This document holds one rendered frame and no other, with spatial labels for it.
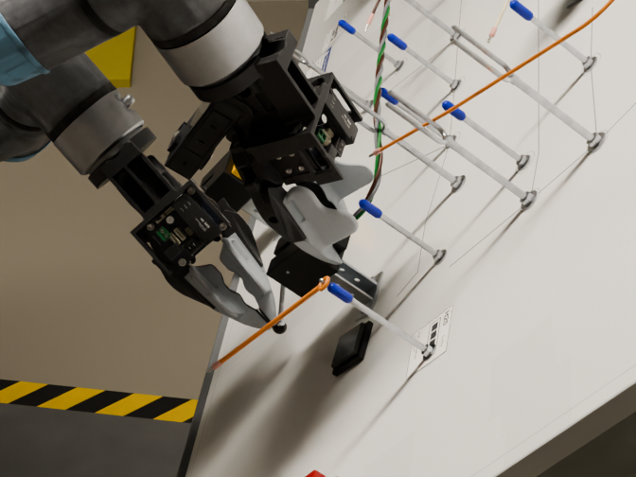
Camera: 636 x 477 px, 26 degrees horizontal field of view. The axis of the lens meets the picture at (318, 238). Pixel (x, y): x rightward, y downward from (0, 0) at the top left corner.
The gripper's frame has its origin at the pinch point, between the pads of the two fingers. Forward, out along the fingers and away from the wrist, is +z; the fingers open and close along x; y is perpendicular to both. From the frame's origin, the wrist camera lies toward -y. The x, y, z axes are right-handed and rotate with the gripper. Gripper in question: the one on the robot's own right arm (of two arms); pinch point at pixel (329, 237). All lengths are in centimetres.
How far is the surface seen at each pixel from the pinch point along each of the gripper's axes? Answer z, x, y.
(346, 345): 6.8, -6.3, -0.4
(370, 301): 7.3, -1.1, 0.3
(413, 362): 3.6, -12.2, 8.9
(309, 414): 9.8, -10.7, -4.7
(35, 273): 73, 90, -140
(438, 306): 3.0, -7.3, 10.5
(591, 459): 46.1, 8.5, 4.3
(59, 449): 79, 47, -117
